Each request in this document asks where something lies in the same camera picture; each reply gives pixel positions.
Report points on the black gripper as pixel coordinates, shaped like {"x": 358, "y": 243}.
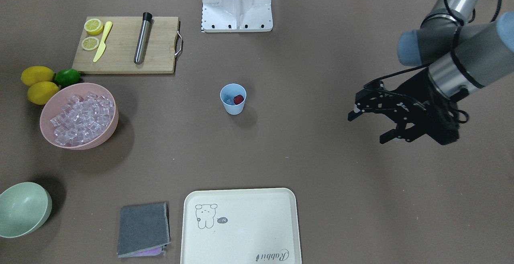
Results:
{"x": 415, "y": 88}

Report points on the red strawberry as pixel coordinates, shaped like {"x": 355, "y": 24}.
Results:
{"x": 239, "y": 99}

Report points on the clear ice cube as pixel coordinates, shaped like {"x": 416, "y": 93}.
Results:
{"x": 230, "y": 101}

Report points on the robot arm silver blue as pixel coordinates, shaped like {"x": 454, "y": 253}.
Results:
{"x": 461, "y": 46}

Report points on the light blue plastic cup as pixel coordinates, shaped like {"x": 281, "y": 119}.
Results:
{"x": 233, "y": 97}

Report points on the pink bowl of ice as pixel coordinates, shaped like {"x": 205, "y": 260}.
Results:
{"x": 79, "y": 117}

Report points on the cream rabbit tray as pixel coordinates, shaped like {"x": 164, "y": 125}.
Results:
{"x": 241, "y": 226}

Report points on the steel muddler black tip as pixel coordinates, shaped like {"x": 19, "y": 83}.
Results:
{"x": 143, "y": 38}

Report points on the wooden cutting board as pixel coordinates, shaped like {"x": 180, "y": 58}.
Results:
{"x": 121, "y": 43}

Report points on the folded grey cloth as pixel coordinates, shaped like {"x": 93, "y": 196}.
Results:
{"x": 143, "y": 230}

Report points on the yellow plastic knife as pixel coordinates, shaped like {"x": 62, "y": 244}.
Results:
{"x": 102, "y": 44}

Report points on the lemon half slice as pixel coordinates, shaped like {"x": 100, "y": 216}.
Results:
{"x": 93, "y": 26}

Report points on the green lime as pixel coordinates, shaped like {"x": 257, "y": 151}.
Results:
{"x": 67, "y": 77}

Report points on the whole yellow lemon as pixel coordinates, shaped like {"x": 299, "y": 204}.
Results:
{"x": 36, "y": 74}

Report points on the mint green bowl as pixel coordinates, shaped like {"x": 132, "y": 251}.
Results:
{"x": 24, "y": 207}

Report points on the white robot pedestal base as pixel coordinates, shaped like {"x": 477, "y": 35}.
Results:
{"x": 236, "y": 16}

